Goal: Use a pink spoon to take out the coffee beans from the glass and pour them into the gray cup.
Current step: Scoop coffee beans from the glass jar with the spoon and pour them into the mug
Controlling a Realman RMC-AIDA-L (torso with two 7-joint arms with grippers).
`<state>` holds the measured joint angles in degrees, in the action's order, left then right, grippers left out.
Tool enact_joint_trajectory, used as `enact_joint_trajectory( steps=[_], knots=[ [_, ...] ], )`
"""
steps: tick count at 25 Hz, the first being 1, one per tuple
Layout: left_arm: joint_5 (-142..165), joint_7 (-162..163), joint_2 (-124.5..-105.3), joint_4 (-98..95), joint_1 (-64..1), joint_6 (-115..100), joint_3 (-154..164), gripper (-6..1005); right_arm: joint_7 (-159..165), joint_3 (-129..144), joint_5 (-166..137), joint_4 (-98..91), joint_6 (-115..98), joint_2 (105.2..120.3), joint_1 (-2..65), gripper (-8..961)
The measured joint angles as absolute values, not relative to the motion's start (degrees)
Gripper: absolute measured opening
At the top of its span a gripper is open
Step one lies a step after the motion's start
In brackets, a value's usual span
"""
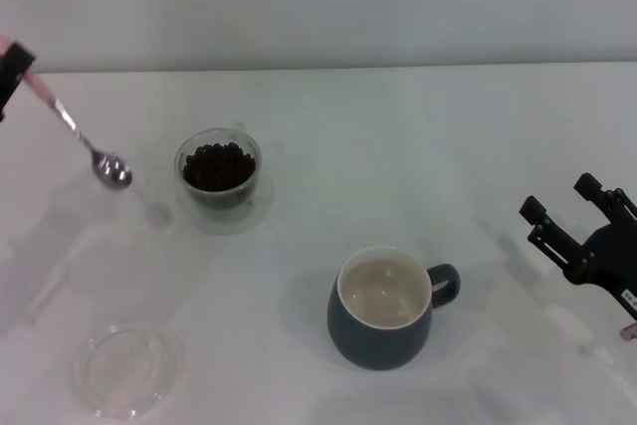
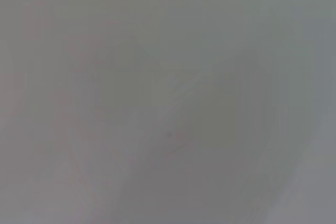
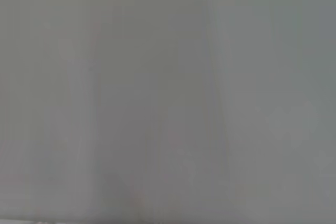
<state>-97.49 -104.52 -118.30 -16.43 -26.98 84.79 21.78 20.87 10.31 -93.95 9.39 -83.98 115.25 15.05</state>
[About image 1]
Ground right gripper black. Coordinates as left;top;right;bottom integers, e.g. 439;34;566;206
519;172;637;319

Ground pink handled metal spoon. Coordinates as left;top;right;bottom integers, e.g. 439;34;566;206
0;36;134;192

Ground dark blue ceramic mug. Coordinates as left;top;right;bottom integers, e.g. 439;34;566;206
326;245;462;372

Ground clear glass cup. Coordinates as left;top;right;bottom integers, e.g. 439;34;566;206
173;120;262;210

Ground coffee bean pile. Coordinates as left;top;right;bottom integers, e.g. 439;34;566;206
181;142;257;192

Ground clear glass saucer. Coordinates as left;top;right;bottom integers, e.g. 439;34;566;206
176;165;276;236

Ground shallow clear glass dish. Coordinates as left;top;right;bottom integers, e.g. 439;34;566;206
73;320;183;420

